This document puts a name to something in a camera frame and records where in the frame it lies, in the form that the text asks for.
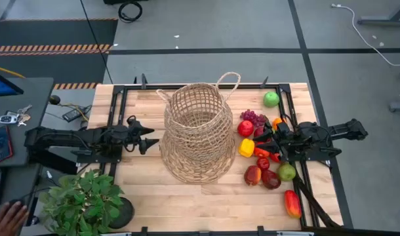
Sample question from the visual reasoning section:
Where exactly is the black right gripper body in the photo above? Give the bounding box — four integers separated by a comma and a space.
273, 121, 314, 161

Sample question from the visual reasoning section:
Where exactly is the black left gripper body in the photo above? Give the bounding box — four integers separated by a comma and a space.
103, 121, 141, 152

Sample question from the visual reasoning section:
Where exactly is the orange fruit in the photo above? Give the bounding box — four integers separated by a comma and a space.
271, 117, 285, 131

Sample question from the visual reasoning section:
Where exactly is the round crimson red apple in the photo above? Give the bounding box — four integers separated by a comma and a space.
237, 119, 255, 138

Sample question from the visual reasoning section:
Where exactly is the yellow bell pepper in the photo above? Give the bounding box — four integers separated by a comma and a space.
237, 138, 256, 159

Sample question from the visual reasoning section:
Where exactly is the yellowish green apple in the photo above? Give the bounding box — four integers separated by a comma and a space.
277, 163, 297, 182

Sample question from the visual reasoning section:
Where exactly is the dark maroon fruit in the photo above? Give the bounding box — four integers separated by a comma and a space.
260, 169, 282, 191

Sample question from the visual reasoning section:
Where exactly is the red and yellow peach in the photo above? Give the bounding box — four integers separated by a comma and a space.
243, 165, 262, 187

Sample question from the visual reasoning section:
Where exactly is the bright green apple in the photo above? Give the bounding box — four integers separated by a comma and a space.
263, 91, 281, 108

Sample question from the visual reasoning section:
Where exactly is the woven wicker basket with handles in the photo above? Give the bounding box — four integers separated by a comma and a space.
155, 71, 242, 185

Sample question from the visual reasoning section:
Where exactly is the red-orange mango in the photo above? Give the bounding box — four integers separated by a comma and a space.
284, 189, 303, 220

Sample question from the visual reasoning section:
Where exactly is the purple grape bunch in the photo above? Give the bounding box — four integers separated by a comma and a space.
239, 109, 268, 128

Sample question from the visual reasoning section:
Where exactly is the black power adapter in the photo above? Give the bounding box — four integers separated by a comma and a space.
62, 106, 89, 123

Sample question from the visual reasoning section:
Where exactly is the black plant pot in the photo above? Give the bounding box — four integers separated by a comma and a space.
108, 196, 136, 230

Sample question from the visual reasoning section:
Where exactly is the green leafy plant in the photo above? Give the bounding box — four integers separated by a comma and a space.
38, 168, 125, 236

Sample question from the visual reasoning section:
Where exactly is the grey side desk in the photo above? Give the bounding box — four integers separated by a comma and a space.
0, 77, 55, 236

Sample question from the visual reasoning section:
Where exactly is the key bunch with fob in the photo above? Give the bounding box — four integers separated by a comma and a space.
0, 104, 33, 128

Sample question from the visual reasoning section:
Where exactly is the black hazard-striped floor mat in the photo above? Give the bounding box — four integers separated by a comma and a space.
0, 18, 119, 91

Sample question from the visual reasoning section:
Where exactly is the computer monitor with blue screen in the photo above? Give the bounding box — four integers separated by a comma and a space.
0, 68, 25, 98

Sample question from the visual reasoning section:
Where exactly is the person's hand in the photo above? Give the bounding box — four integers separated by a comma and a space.
0, 201, 30, 236

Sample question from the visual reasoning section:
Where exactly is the grey desk leg base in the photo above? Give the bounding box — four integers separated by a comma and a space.
356, 0, 400, 27

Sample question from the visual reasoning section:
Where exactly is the long thin black cable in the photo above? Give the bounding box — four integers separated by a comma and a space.
79, 0, 114, 85

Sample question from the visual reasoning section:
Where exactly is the coiled black cable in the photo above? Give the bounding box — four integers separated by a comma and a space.
117, 1, 144, 24

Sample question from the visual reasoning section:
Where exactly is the white floor cable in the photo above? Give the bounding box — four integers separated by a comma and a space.
330, 3, 400, 68

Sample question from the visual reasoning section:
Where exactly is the yellow cable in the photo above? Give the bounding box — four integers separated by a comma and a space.
0, 63, 26, 79

